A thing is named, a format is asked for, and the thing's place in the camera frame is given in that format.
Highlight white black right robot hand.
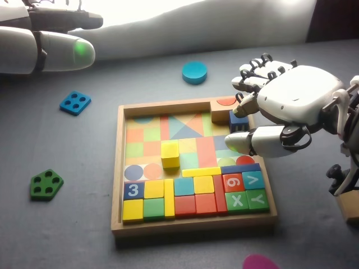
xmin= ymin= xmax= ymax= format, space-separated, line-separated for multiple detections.
xmin=224 ymin=52 xmax=353 ymax=159

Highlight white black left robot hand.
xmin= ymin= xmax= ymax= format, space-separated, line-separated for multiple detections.
xmin=0 ymin=0 xmax=104 ymax=76

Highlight dark blue cube letter U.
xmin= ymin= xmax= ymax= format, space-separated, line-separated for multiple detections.
xmin=228 ymin=109 xmax=251 ymax=134

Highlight blue square four-hole piece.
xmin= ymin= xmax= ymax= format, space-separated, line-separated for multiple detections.
xmin=59 ymin=90 xmax=92 ymax=117

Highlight wooden arch block red semicircle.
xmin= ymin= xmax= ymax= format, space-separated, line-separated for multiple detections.
xmin=210 ymin=97 xmax=245 ymax=124

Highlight yellow cube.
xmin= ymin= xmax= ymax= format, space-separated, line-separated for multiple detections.
xmin=160 ymin=141 xmax=181 ymax=169

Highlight dark curtain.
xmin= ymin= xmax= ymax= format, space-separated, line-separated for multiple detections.
xmin=305 ymin=0 xmax=359 ymax=43

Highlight blue round disc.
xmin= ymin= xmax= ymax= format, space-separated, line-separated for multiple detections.
xmin=181 ymin=61 xmax=209 ymax=85

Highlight white backdrop fabric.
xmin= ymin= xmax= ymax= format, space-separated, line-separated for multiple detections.
xmin=67 ymin=0 xmax=317 ymax=62

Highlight plain wooden board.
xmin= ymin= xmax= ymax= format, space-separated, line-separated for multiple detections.
xmin=335 ymin=190 xmax=359 ymax=225

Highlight green pentagon five-hole piece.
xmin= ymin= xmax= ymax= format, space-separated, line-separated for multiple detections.
xmin=30 ymin=168 xmax=65 ymax=201

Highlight wooden puzzle tray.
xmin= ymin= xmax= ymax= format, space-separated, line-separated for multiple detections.
xmin=111 ymin=95 xmax=278 ymax=239

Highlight magenta flat piece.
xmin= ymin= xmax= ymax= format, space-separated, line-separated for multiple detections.
xmin=242 ymin=254 xmax=281 ymax=269

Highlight grey table cloth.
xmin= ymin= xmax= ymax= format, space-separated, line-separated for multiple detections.
xmin=0 ymin=38 xmax=359 ymax=269

